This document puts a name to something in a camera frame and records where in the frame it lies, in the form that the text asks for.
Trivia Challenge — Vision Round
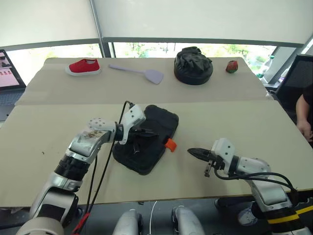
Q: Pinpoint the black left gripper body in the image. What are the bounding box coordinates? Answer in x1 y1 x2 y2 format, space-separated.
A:
128 127 148 155

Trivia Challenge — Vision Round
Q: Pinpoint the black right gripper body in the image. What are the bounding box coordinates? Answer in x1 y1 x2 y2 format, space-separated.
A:
204 149 225 177

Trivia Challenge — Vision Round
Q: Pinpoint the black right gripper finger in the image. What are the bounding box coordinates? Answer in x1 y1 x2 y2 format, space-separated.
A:
189 152 210 161
187 147 211 155

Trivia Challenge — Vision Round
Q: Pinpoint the black plastic tool case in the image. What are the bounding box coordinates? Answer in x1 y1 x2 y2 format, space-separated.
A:
112 104 179 176

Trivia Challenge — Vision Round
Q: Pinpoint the person bare hand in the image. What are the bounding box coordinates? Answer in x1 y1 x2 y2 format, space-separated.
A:
296 119 313 143

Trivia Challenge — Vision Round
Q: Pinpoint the lilac plastic spatula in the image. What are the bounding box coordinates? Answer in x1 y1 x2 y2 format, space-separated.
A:
108 64 164 85

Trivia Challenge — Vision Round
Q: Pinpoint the silver rounded robot leg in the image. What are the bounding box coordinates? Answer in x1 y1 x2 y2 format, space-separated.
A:
113 209 144 235
171 206 205 235

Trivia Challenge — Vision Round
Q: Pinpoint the black round bag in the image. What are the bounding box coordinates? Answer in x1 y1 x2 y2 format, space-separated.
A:
174 46 215 86

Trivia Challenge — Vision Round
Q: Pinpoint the red white shoe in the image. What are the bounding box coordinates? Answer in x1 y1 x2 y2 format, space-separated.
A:
65 58 102 77

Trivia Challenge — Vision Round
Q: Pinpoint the red green toy fruit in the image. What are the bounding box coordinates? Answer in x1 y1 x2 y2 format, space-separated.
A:
225 60 238 74

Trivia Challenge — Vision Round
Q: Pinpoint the clear plastic water bottle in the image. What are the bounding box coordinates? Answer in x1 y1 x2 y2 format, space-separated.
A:
256 55 274 79

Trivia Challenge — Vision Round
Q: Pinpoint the person black shirt sleeve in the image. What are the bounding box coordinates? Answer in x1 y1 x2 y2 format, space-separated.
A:
295 85 313 123

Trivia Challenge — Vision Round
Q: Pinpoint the black mesh office chair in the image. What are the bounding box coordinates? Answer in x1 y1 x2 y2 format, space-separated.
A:
276 54 313 111

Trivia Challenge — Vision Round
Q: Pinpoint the white roller blind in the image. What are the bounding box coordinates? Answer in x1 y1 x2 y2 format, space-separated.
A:
94 0 313 48
0 0 101 48

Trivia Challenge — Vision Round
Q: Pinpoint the grey laptop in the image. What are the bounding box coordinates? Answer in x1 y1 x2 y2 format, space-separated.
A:
0 49 27 121

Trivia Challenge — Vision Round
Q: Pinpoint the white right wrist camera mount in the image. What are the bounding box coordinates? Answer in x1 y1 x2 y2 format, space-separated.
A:
210 138 235 170

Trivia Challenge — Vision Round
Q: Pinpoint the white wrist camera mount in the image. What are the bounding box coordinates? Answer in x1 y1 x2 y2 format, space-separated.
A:
210 138 235 170
119 104 147 145

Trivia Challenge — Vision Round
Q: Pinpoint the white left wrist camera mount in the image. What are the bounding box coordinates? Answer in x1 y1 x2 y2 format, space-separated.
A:
119 104 147 145

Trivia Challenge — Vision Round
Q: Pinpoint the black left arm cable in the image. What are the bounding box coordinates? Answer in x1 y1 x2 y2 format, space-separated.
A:
72 100 134 235

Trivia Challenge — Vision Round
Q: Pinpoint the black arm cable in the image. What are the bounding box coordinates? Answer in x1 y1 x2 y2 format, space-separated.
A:
72 100 134 235
214 168 300 204

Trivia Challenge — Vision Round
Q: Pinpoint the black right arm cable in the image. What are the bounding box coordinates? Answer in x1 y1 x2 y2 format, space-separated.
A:
214 168 300 204

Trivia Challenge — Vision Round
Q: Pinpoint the thin white cable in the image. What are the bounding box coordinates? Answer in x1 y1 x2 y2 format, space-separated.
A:
149 200 157 235

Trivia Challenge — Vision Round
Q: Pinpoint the grey window post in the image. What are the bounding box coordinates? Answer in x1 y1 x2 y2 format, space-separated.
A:
89 0 114 59

